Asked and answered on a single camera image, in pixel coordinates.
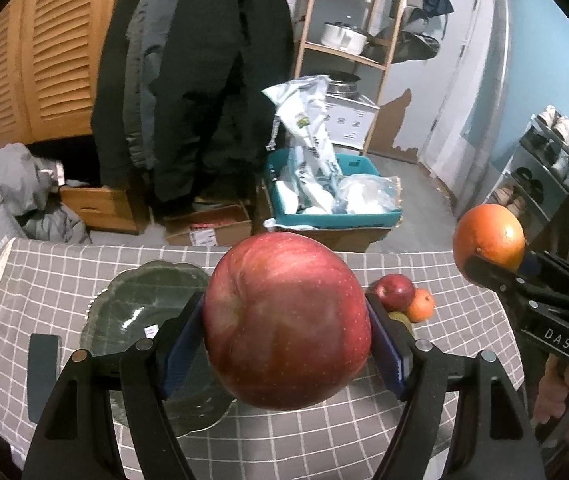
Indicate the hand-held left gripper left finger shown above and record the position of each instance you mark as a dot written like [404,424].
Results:
[184,355]

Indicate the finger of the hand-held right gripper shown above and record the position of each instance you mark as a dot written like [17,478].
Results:
[494,275]
[559,267]

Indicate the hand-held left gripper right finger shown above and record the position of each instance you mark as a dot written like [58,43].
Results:
[389,355]

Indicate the green pear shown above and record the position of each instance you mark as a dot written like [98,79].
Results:
[400,321]

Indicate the large orange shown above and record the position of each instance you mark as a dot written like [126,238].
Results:
[489,232]

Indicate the small tangerine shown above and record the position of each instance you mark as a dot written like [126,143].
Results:
[422,307]

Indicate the small red apple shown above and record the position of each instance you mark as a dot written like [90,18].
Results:
[395,291]

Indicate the dark green glass plate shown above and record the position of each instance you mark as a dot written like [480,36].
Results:
[129,305]

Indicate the large red apple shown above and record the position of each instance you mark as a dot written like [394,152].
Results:
[284,320]

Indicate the grey metal shoe rack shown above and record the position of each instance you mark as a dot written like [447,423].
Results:
[519,160]

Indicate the plain cardboard box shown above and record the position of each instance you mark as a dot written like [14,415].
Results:
[344,237]

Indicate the cardboard box with red label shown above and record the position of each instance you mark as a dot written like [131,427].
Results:
[209,227]

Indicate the grey checked tablecloth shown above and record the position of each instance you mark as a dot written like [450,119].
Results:
[289,440]

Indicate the black smartphone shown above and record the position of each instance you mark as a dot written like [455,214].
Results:
[43,375]

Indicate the teal plastic bin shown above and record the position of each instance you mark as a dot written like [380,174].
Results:
[339,221]

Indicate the clear plastic bag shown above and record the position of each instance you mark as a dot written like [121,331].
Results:
[369,192]

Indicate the wooden drawer unit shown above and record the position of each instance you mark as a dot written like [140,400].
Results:
[99,205]

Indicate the white door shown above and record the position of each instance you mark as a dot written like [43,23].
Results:
[469,85]

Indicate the white storage box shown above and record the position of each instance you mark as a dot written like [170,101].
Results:
[352,120]

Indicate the grey clothes pile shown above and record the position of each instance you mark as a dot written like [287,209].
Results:
[39,185]

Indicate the white printed plastic bag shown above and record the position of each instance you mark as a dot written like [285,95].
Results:
[307,130]

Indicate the steel pot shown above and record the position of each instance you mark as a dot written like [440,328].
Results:
[347,84]

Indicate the grey wok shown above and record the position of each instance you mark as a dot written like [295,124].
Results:
[409,45]

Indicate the wooden shelf rack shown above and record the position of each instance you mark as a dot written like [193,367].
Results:
[394,35]

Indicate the black hanging coat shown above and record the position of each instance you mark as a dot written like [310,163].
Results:
[204,85]

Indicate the dark hanging cloth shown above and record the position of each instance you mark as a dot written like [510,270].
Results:
[437,2]

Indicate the white pot with lid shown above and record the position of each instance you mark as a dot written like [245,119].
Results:
[344,37]

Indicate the grey hanging jacket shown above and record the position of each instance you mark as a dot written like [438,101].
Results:
[142,75]

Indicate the wooden louvred cabinet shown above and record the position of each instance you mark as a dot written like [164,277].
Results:
[54,60]

